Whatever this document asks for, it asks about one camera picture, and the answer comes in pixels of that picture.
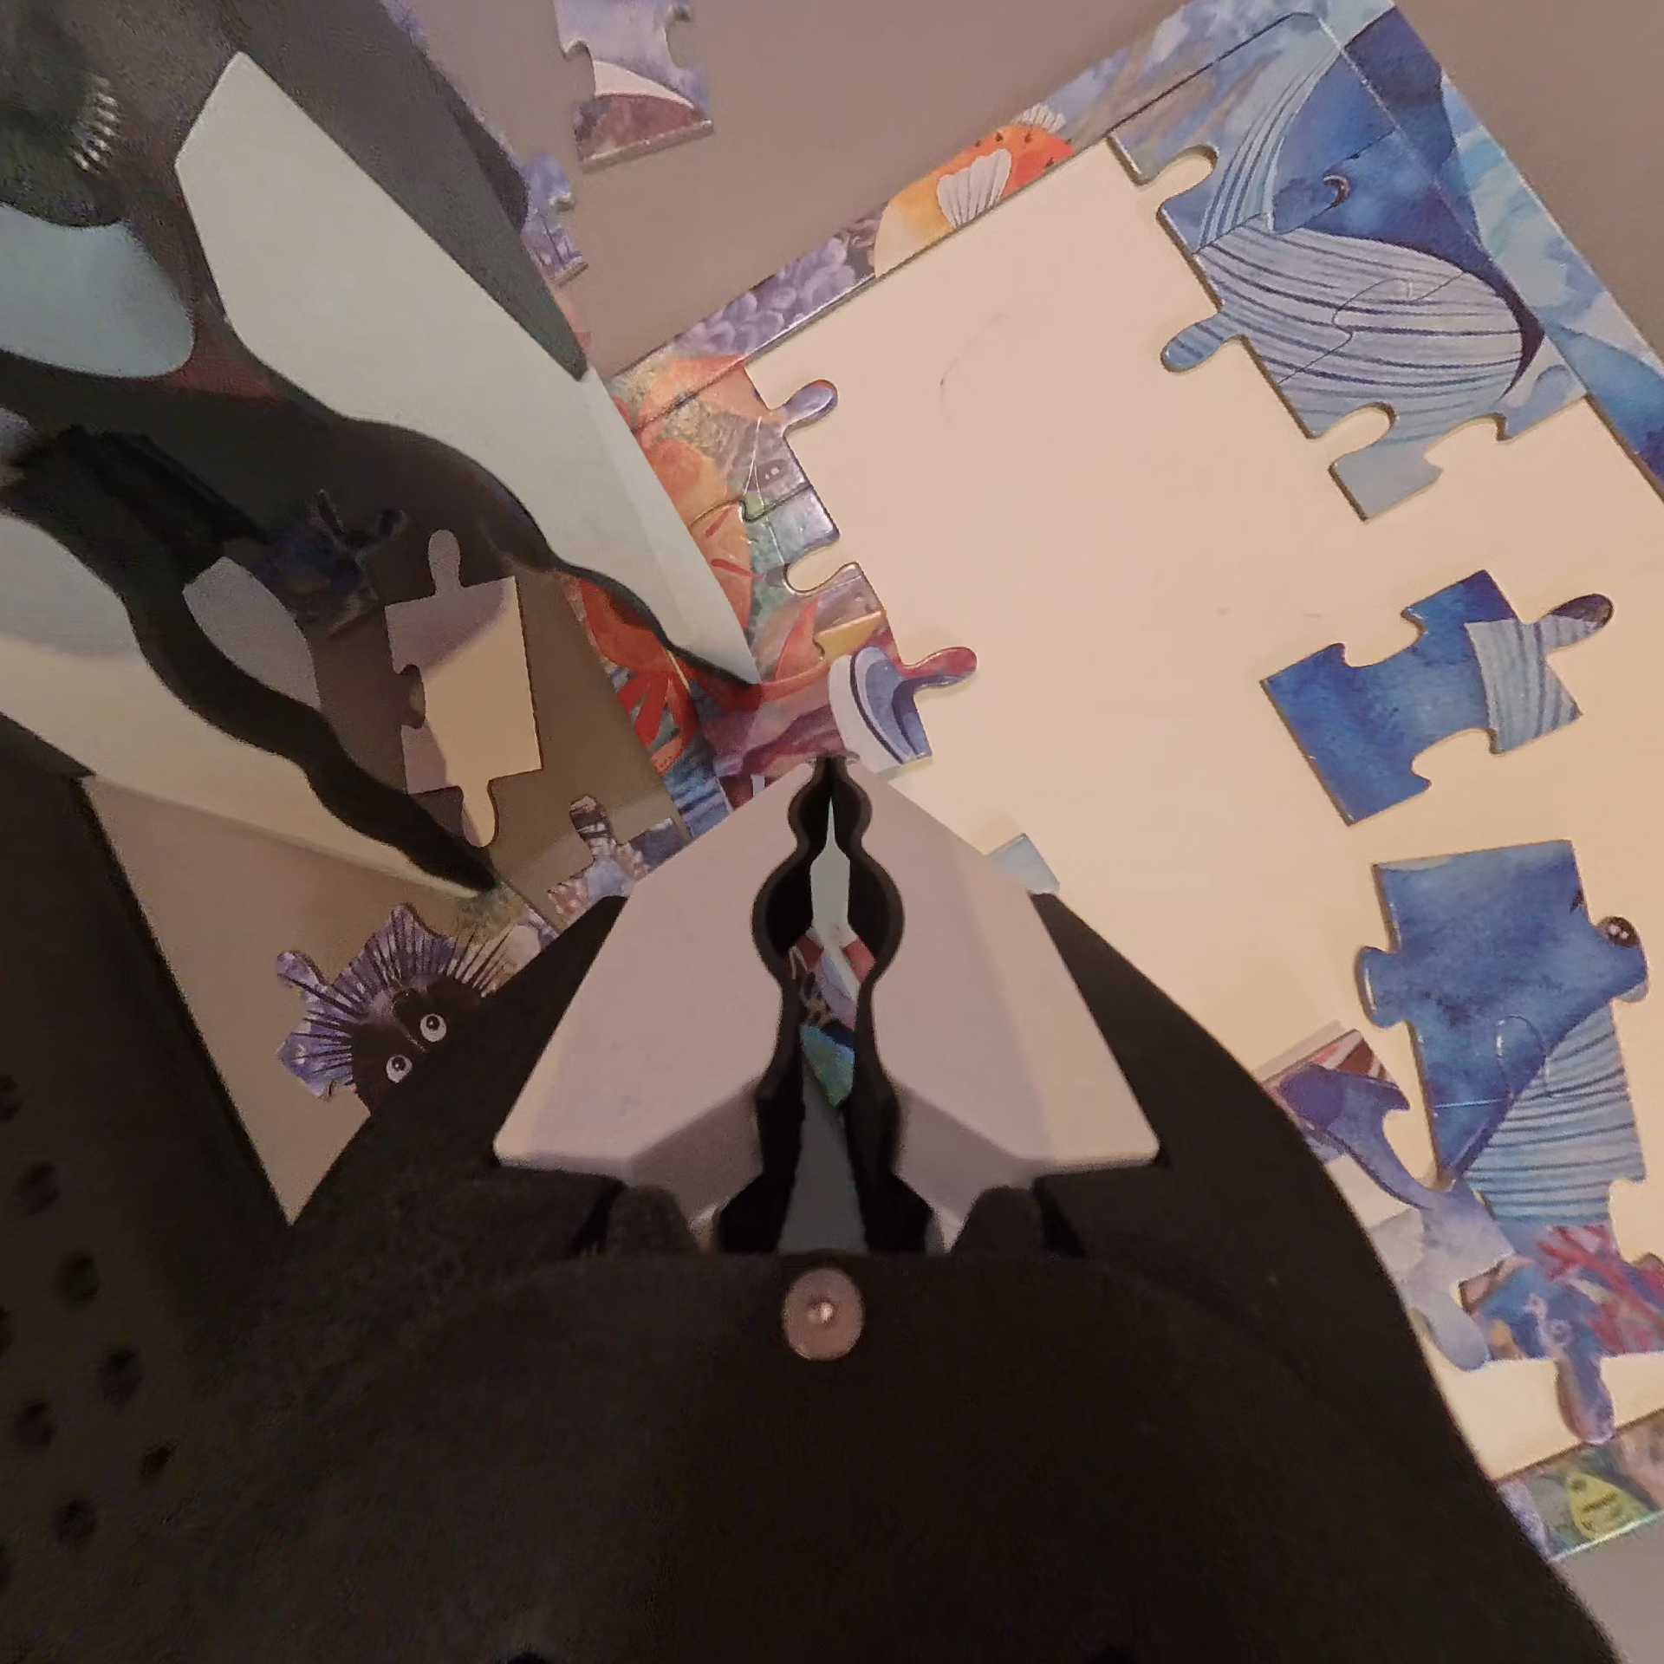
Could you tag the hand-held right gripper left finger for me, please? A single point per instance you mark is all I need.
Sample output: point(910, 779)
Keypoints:
point(650, 1040)

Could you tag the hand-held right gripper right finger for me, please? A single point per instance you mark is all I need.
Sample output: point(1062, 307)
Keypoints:
point(1015, 1040)

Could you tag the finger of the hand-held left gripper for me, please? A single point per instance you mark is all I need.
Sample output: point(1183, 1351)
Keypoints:
point(391, 300)
point(195, 741)

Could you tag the red octopus puzzle piece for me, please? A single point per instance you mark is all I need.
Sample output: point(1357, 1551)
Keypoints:
point(1027, 864)

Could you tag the purple blue bubbly puzzle piece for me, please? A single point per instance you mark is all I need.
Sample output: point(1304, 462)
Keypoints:
point(553, 208)

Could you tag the red coral white wave piece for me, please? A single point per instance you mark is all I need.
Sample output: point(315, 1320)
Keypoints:
point(884, 702)

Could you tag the joined orange crab puzzle pieces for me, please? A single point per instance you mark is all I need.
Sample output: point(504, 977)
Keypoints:
point(727, 519)

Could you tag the dark blue whale face piece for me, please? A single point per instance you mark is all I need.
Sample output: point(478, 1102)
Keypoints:
point(1494, 961)

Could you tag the ocean jigsaw puzzle frame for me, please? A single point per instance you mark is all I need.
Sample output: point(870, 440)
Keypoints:
point(1066, 545)

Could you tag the blue white-striped puzzle piece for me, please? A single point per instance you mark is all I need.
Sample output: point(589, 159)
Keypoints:
point(1391, 716)

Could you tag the blue striped coral puzzle piece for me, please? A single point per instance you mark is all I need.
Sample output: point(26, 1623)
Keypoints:
point(1573, 1169)

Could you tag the black white spotted puzzle piece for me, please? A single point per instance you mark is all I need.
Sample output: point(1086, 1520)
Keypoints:
point(611, 858)

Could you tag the purple orange fish puzzle piece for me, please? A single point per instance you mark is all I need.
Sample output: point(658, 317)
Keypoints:
point(325, 559)

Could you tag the black urchin eye puzzle piece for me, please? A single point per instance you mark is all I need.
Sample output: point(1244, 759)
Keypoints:
point(377, 1027)

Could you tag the purple white-patch puzzle piece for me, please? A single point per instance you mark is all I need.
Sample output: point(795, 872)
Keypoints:
point(636, 92)

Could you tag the light blue splash puzzle piece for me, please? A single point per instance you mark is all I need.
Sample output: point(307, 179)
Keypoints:
point(1377, 1143)

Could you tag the dark perforated panel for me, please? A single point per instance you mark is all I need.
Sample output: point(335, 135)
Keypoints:
point(117, 1169)

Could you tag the joined blue whale puzzle pieces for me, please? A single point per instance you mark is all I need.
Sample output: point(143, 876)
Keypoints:
point(1351, 286)

